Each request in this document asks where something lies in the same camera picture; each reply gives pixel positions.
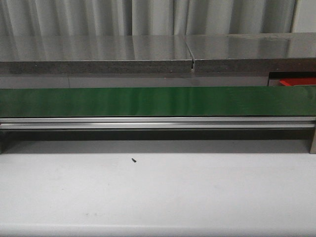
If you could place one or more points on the grey stone counter slab left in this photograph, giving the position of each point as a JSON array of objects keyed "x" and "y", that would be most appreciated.
[{"x": 94, "y": 55}]

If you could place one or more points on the grey stone counter slab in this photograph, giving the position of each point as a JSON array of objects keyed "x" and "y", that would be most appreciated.
[
  {"x": 94, "y": 55},
  {"x": 236, "y": 53}
]

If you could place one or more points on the green conveyor belt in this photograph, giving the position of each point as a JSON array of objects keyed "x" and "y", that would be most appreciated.
[{"x": 158, "y": 101}]

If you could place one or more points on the red plastic tray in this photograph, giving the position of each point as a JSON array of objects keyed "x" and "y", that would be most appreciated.
[{"x": 298, "y": 81}]

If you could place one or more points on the grey stone counter slab right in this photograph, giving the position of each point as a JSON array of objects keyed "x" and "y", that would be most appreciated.
[{"x": 236, "y": 53}]

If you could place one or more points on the white pleated curtain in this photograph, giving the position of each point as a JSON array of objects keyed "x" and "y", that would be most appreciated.
[{"x": 155, "y": 17}]

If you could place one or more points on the aluminium conveyor frame rail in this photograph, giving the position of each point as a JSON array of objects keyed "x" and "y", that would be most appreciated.
[{"x": 164, "y": 134}]

